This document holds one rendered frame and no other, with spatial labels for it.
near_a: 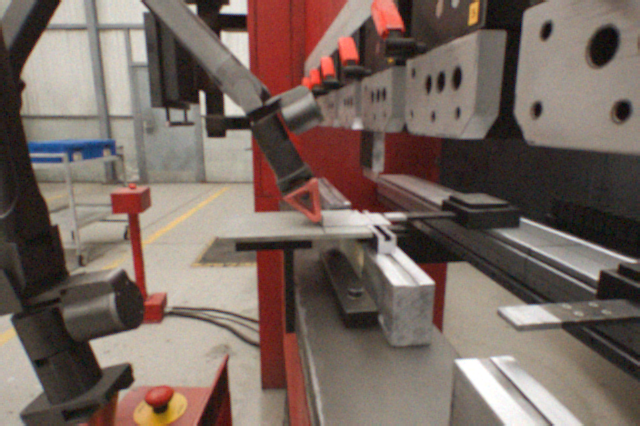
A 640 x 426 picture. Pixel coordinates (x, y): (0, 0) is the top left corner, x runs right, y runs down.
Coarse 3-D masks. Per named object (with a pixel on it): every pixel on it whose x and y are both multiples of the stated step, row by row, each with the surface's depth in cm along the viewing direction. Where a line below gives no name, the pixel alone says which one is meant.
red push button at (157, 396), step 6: (150, 390) 57; (156, 390) 57; (162, 390) 57; (168, 390) 57; (144, 396) 57; (150, 396) 56; (156, 396) 56; (162, 396) 56; (168, 396) 56; (150, 402) 55; (156, 402) 55; (162, 402) 56; (156, 408) 57; (162, 408) 57
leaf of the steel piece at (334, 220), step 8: (328, 216) 80; (336, 216) 80; (344, 216) 80; (352, 216) 80; (360, 216) 80; (328, 224) 73; (336, 224) 73; (344, 224) 73; (352, 224) 73; (360, 224) 73; (368, 224) 74
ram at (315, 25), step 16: (304, 0) 143; (320, 0) 106; (336, 0) 84; (368, 0) 59; (304, 16) 145; (320, 16) 107; (336, 16) 84; (352, 16) 70; (368, 16) 60; (304, 32) 146; (320, 32) 108; (352, 32) 70; (304, 48) 148
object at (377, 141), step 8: (360, 136) 79; (368, 136) 73; (376, 136) 70; (384, 136) 70; (360, 144) 79; (368, 144) 73; (376, 144) 70; (384, 144) 70; (360, 152) 79; (368, 152) 73; (376, 152) 70; (384, 152) 70; (360, 160) 80; (368, 160) 73; (376, 160) 71; (368, 168) 74; (376, 168) 71; (368, 176) 77; (376, 176) 72
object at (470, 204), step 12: (444, 204) 85; (456, 204) 81; (468, 204) 77; (480, 204) 76; (492, 204) 77; (504, 204) 77; (384, 216) 79; (396, 216) 78; (408, 216) 79; (420, 216) 79; (432, 216) 79; (444, 216) 79; (456, 216) 80; (468, 216) 75; (480, 216) 76; (492, 216) 76; (504, 216) 76; (516, 216) 77; (468, 228) 76; (480, 228) 76; (492, 228) 77
